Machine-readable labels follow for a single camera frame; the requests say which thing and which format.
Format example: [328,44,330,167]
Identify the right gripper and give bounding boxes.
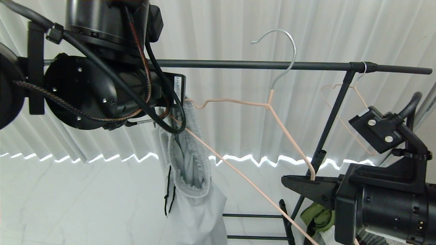
[334,174,436,245]

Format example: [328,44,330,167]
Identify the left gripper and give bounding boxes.
[44,53,187,131]

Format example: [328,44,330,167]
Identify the pink clothes hanger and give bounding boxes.
[320,62,377,157]
[169,29,360,245]

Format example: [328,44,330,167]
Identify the pale grey shorts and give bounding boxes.
[152,100,228,245]

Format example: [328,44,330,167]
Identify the white laundry basket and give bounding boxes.
[318,227,408,245]

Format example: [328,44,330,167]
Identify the black clothes rack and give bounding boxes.
[44,58,433,245]

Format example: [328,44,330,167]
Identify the green garment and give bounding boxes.
[299,202,336,237]

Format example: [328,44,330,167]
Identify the black cable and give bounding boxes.
[0,0,187,134]
[396,91,423,131]

